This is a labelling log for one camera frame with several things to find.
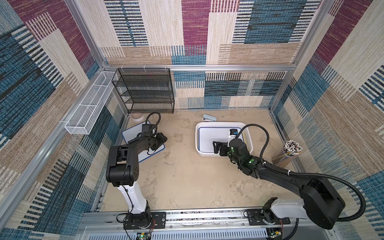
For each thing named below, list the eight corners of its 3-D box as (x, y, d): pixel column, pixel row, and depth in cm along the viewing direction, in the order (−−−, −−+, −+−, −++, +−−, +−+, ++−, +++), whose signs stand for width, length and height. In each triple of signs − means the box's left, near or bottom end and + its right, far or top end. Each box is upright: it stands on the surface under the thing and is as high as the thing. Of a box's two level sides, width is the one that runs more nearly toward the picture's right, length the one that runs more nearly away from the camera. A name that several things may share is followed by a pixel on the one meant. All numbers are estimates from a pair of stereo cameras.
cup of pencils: (274, 168, 92) (289, 153, 77) (270, 156, 97) (284, 140, 82) (287, 168, 92) (304, 153, 77) (282, 156, 97) (298, 140, 82)
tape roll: (131, 121, 117) (130, 119, 116) (133, 114, 122) (132, 112, 120) (142, 121, 117) (142, 119, 116) (144, 114, 122) (144, 112, 120)
